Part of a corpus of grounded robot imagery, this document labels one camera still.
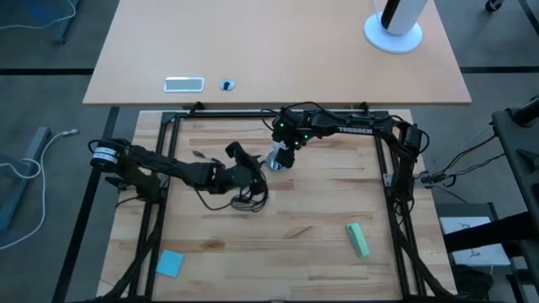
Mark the black silver pen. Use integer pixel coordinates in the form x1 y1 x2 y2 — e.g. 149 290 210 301
192 149 221 165

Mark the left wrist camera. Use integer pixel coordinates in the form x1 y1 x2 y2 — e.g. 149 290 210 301
224 141 254 168

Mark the white black tower device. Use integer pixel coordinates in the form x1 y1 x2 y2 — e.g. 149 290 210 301
363 0 429 55

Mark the grey blue floor beam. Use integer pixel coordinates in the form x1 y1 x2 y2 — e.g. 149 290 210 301
0 125 52 231

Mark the black cable bundle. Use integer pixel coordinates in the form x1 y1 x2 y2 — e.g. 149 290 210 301
420 134 506 189

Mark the black aluminium table frame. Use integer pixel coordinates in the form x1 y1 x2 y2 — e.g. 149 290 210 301
125 108 460 303

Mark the black equipment stand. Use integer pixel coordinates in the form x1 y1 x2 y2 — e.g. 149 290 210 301
490 95 539 220

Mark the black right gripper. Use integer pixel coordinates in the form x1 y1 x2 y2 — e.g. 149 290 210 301
271 108 315 169

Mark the black lamp power cord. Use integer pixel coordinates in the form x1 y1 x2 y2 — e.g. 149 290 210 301
229 184 270 214

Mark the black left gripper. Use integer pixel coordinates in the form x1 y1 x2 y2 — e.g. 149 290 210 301
208 156 270 199

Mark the blue sticky note pad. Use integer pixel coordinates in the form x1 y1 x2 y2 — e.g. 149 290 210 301
155 248 185 279

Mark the light wooden desk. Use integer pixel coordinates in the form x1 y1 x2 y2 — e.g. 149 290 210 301
83 0 472 106

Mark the green rectangular block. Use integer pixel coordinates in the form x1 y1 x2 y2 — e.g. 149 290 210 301
345 222 371 258

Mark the white floor cable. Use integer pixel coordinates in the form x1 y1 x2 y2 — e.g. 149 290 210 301
0 128 80 253

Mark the white paper sheet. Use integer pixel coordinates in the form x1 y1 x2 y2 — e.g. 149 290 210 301
439 215 511 268

